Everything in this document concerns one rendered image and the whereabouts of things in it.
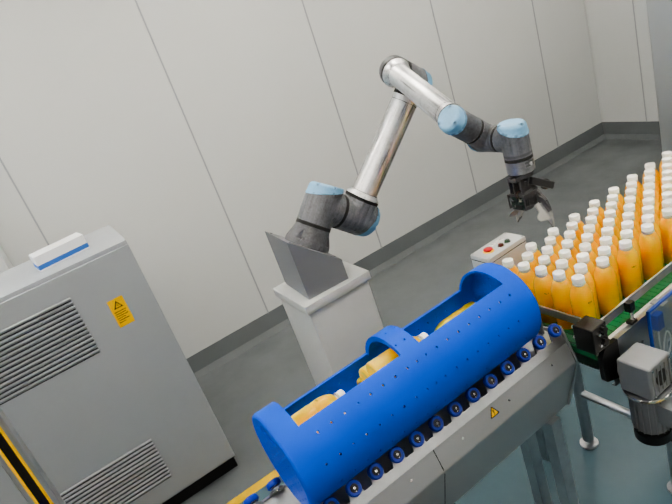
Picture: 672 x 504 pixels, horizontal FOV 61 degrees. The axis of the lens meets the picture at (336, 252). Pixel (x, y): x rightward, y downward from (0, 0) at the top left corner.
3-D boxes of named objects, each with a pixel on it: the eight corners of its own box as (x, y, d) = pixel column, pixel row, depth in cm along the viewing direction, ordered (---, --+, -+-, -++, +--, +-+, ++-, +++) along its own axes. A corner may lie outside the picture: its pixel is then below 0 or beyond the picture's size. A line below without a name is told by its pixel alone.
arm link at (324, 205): (290, 215, 241) (303, 175, 240) (323, 226, 250) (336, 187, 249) (306, 221, 228) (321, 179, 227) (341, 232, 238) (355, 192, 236)
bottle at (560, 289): (579, 328, 192) (570, 281, 185) (557, 330, 195) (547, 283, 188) (579, 317, 198) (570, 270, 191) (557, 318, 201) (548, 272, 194)
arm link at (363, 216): (324, 221, 251) (394, 56, 237) (355, 232, 261) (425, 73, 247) (339, 233, 239) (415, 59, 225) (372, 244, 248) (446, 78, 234)
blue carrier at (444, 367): (272, 470, 169) (239, 397, 156) (480, 321, 204) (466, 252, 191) (322, 532, 146) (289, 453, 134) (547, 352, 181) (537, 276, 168)
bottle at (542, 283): (538, 314, 207) (529, 269, 200) (559, 310, 205) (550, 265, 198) (541, 325, 200) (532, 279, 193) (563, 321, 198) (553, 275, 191)
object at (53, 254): (36, 268, 276) (27, 254, 273) (83, 245, 288) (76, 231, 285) (41, 272, 266) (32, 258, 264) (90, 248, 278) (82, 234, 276)
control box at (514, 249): (475, 277, 225) (469, 254, 221) (510, 253, 233) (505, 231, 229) (494, 282, 217) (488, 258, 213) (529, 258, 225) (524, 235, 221)
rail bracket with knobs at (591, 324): (571, 350, 184) (566, 323, 180) (585, 338, 187) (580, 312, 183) (599, 360, 176) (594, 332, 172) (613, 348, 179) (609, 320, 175)
